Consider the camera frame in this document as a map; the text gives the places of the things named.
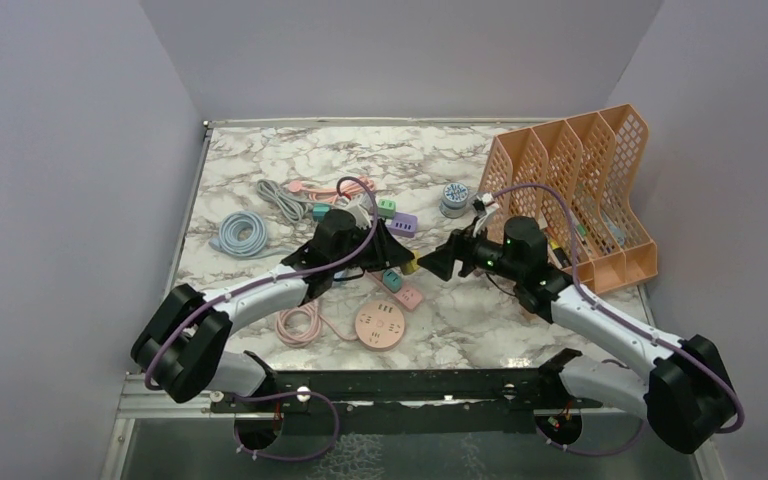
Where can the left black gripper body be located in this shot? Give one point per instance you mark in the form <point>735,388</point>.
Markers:
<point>370,258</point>

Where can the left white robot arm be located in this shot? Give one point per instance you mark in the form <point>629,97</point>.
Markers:
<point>182,348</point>

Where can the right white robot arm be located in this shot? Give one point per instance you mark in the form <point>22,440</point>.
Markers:
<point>678,387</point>

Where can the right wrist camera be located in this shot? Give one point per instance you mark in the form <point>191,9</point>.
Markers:
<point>485,207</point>

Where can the pink long power strip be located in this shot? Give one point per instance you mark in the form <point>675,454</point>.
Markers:
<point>408,297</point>

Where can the orange mesh file organizer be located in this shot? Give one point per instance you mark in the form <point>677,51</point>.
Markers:
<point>575,176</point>

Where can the teal charger plug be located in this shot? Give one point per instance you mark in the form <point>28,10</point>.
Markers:
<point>392,280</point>

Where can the green charger plug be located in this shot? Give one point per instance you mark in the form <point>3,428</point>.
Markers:
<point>386,208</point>

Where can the teal plug near cables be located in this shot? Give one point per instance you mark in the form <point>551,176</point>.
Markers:
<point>319,210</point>

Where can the blue patterned tape roll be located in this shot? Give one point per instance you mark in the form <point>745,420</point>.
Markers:
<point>454,200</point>

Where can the purple power strip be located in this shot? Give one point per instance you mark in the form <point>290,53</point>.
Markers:
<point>403,224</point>

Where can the pink round power socket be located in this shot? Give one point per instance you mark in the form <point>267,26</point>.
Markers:
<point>379,325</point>

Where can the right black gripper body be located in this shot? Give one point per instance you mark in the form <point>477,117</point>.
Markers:
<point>482,253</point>

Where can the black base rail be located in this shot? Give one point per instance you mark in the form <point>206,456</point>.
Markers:
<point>392,402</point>

